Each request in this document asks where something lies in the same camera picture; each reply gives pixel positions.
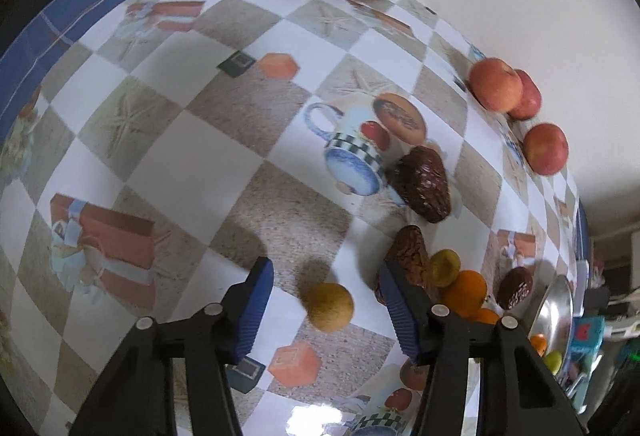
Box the brown chocolate pastry upper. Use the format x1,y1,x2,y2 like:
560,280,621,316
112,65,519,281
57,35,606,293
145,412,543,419
390,146,452,223

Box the red apple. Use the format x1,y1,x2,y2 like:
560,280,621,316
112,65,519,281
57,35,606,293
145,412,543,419
522,123,569,177
509,70,542,121

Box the red apple right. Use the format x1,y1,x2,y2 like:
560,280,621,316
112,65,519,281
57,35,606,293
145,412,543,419
522,123,569,177

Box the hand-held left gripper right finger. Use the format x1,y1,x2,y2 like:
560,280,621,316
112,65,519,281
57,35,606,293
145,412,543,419
378,263,586,436

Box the red apple behind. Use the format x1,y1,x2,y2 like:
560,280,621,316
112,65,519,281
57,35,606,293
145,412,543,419
509,70,542,121

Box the small brown chocolate pastry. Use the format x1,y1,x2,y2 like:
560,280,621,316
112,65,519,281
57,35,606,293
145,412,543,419
497,267,534,311

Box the round yellow-brown fruit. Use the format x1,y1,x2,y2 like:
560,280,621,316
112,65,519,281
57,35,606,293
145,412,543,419
300,283,355,332
427,250,461,287

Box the red peach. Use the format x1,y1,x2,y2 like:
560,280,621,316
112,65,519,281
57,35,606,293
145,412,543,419
467,58,523,113

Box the metal bowl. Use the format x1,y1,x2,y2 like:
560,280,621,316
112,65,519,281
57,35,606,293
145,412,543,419
529,275,574,369

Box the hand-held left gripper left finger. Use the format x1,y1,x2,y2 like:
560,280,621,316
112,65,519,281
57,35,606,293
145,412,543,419
67,257,275,436

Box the brown chocolate pastry middle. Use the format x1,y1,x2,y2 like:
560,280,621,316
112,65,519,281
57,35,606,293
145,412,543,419
374,226,431,307

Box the blue box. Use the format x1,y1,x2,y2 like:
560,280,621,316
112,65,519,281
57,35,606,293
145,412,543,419
570,316,607,353

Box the checked printed tablecloth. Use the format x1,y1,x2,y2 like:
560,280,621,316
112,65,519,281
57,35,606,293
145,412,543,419
0,0,591,436

